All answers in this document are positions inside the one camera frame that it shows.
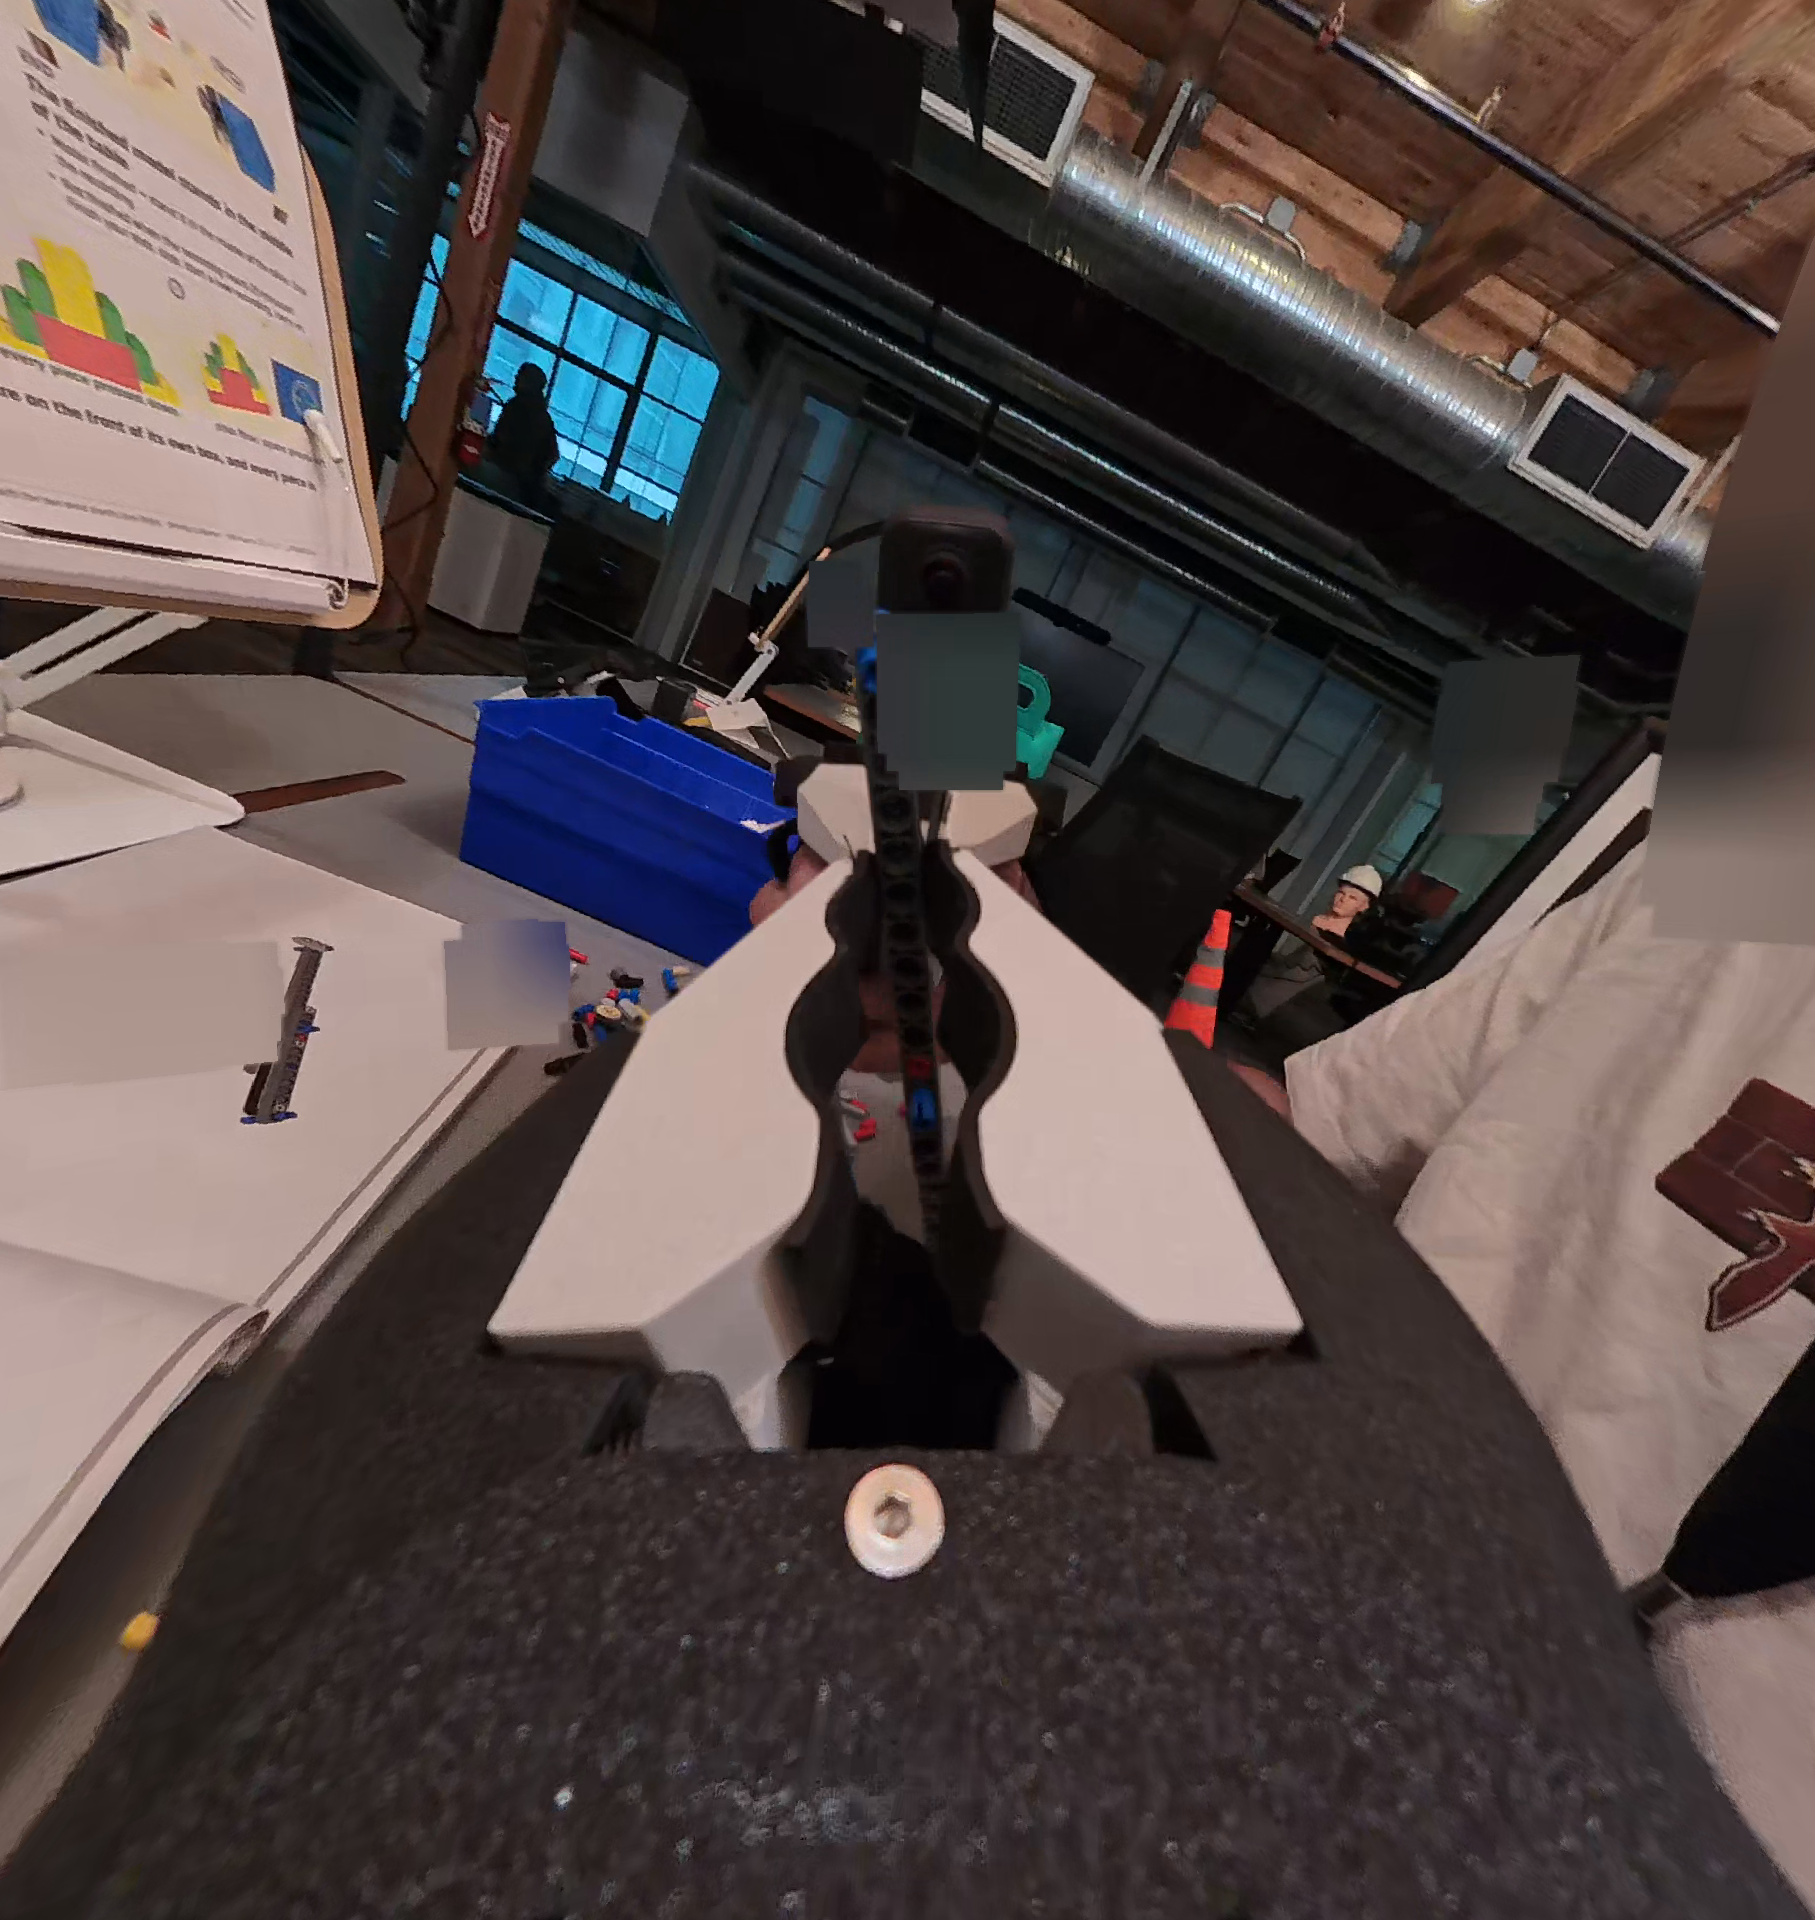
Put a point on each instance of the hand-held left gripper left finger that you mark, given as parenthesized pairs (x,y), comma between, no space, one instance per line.
(667,1200)

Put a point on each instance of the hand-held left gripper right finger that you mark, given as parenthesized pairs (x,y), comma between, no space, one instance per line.
(1132,1200)

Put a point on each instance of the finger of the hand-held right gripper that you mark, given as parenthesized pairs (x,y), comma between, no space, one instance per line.
(994,825)
(839,817)

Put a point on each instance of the grey and black lego beam assembly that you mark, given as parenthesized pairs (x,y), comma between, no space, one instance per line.
(899,900)

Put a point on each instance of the pile of mixed small lego pieces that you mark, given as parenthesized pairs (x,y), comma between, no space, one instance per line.
(607,1020)

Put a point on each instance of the lego instruction booklet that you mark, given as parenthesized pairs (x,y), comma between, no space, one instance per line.
(172,1200)

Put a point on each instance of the person's right hand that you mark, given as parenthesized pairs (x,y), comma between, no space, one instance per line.
(779,904)

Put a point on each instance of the teal object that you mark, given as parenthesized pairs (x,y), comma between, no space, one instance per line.
(1042,735)

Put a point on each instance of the orange traffic cone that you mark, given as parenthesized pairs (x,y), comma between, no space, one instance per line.
(1204,997)

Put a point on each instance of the blue plastic bin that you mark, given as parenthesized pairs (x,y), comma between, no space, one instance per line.
(607,841)

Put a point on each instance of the mannequin head with hard hat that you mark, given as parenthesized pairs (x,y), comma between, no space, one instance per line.
(1356,885)

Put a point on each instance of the white vent grille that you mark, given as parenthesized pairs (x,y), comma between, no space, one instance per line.
(1027,90)
(1605,457)

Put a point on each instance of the printed instruction sheet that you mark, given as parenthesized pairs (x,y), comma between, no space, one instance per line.
(126,179)

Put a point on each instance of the white pedestal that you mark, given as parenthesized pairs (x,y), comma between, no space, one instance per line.
(486,563)

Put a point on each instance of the silver air duct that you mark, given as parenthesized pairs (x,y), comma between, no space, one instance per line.
(1296,285)

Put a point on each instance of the wooden post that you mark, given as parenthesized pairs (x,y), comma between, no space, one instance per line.
(472,269)

